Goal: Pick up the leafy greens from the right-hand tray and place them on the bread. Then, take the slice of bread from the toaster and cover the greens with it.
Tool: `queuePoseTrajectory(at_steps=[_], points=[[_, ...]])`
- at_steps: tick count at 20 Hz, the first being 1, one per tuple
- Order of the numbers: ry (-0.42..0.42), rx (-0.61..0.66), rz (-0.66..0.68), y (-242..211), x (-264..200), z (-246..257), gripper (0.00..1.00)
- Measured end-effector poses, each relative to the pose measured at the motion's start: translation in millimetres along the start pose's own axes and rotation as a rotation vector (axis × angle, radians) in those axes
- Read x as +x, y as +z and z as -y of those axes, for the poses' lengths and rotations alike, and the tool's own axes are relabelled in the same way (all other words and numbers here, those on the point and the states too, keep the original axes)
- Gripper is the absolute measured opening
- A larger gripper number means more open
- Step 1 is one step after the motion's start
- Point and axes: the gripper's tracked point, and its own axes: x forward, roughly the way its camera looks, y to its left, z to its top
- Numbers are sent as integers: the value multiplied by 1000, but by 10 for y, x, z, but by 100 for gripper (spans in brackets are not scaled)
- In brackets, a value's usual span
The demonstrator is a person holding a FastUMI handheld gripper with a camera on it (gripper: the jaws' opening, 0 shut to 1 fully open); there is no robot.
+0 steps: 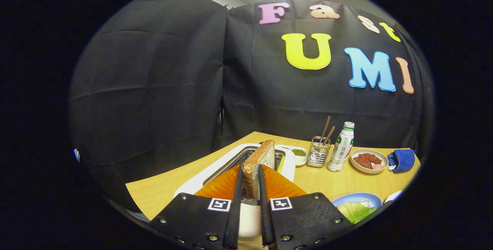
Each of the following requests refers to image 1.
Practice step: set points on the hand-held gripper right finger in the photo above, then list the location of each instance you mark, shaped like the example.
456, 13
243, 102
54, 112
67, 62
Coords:
264, 203

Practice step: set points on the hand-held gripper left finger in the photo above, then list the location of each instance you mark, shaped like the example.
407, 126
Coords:
235, 203

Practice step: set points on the toast bread slice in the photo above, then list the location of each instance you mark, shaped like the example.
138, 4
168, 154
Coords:
258, 161

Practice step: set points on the green lettuce leaf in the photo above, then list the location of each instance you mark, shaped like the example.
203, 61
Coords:
356, 213

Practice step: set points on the white toaster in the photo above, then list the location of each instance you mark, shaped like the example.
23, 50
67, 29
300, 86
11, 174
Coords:
215, 165

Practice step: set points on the white divided condiment dish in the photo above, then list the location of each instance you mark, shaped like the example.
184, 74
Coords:
300, 160

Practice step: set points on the metal chopstick holder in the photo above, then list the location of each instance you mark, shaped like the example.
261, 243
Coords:
317, 155

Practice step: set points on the white drink bottle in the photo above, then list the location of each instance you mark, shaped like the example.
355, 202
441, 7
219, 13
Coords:
341, 150

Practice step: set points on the blue round plate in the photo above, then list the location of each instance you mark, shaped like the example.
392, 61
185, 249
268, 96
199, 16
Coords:
358, 197

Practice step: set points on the brown chopstick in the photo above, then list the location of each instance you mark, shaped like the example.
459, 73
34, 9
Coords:
326, 128
330, 134

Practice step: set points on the beige round plate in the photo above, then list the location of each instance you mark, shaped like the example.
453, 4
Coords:
356, 166

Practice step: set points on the small dark red meat piece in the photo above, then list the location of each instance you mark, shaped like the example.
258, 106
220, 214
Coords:
363, 162

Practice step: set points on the long dark red meat piece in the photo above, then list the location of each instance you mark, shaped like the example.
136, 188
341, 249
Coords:
373, 158

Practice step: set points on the white square plate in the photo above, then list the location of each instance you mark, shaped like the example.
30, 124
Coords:
393, 196

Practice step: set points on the black backdrop cloth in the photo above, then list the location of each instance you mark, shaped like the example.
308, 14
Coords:
154, 88

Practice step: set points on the blue folded towel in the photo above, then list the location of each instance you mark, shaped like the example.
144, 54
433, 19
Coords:
402, 160

